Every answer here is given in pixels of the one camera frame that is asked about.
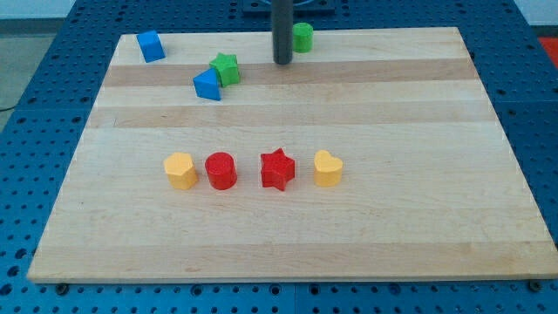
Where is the blue triangle block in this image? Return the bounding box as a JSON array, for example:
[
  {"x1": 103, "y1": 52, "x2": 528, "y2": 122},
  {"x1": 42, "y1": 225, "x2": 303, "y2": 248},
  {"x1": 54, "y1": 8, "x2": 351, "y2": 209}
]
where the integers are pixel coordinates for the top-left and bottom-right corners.
[{"x1": 193, "y1": 68, "x2": 221, "y2": 101}]

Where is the red star block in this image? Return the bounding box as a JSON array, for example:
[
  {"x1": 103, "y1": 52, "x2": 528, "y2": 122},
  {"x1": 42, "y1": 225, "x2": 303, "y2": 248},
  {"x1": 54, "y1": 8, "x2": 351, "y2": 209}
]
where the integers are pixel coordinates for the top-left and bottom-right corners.
[{"x1": 261, "y1": 148, "x2": 296, "y2": 191}]

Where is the yellow heart block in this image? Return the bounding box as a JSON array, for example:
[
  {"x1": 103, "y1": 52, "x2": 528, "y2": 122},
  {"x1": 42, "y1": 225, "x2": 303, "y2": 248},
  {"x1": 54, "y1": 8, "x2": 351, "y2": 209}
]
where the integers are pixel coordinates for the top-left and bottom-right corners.
[{"x1": 314, "y1": 150, "x2": 344, "y2": 188}]

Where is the red cylinder block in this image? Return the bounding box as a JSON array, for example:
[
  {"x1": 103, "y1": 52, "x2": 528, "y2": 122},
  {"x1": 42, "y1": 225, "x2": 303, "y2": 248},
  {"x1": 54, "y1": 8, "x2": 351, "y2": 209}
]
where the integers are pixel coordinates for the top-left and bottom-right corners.
[{"x1": 205, "y1": 152, "x2": 237, "y2": 190}]

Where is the light wooden board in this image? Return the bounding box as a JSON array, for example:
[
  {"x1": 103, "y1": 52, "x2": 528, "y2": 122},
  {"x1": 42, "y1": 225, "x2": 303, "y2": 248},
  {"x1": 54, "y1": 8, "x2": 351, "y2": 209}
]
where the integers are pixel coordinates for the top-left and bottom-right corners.
[{"x1": 28, "y1": 27, "x2": 557, "y2": 283}]

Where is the yellow hexagon block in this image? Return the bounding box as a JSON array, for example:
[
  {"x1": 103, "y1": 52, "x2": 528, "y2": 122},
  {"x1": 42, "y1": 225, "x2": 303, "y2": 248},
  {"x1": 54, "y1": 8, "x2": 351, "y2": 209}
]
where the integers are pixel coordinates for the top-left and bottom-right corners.
[{"x1": 163, "y1": 152, "x2": 198, "y2": 190}]

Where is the green star block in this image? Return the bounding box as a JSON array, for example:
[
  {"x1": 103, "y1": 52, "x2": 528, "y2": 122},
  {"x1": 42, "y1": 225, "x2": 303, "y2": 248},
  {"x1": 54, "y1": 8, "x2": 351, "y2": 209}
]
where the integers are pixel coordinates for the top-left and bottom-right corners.
[{"x1": 209, "y1": 52, "x2": 241, "y2": 87}]

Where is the green cylinder block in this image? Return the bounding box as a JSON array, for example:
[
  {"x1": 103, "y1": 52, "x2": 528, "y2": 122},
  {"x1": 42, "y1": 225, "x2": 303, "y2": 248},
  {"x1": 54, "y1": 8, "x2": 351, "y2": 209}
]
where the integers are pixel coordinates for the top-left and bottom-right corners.
[{"x1": 293, "y1": 22, "x2": 314, "y2": 53}]

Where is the blue cube block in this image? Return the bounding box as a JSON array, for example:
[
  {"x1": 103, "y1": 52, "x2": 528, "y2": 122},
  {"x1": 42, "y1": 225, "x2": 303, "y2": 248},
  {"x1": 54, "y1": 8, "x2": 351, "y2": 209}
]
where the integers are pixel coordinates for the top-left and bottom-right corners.
[{"x1": 136, "y1": 31, "x2": 166, "y2": 63}]

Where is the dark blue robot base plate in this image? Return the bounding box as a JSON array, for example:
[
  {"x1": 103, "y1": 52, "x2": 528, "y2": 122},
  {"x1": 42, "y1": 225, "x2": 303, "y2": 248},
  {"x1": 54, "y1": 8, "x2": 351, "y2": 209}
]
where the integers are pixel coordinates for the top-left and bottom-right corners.
[{"x1": 240, "y1": 0, "x2": 337, "y2": 16}]

